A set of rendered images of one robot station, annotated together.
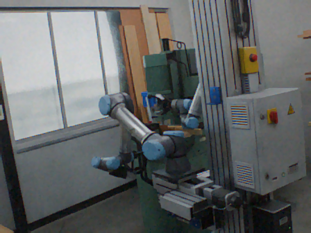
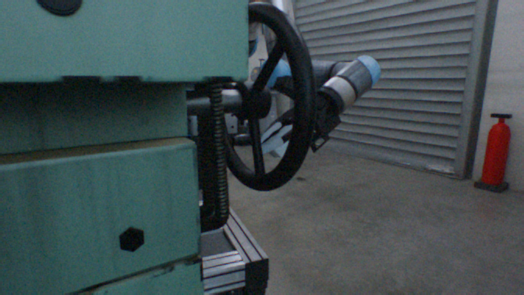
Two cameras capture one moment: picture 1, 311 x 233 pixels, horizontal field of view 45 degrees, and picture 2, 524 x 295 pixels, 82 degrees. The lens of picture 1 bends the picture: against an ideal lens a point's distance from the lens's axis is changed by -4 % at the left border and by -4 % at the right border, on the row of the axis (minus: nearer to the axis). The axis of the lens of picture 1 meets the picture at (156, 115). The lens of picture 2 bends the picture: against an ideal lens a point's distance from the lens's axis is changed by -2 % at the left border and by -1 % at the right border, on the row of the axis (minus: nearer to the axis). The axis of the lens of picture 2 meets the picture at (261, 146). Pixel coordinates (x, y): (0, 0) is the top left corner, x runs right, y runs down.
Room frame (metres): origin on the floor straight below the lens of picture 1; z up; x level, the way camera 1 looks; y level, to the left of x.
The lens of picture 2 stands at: (3.20, 0.31, 0.84)
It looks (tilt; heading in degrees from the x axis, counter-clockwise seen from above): 12 degrees down; 190
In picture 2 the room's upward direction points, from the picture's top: straight up
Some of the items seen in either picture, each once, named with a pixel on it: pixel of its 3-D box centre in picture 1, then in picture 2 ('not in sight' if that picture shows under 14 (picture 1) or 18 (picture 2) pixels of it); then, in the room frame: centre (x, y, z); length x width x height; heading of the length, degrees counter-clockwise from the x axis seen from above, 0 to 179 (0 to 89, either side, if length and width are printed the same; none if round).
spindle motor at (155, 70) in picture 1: (156, 74); not in sight; (2.96, -0.04, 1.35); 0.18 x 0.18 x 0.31
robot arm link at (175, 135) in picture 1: (173, 142); not in sight; (2.16, -0.07, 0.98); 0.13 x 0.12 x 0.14; 136
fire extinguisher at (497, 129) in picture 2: not in sight; (497, 151); (0.61, 1.75, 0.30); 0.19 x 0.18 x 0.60; 137
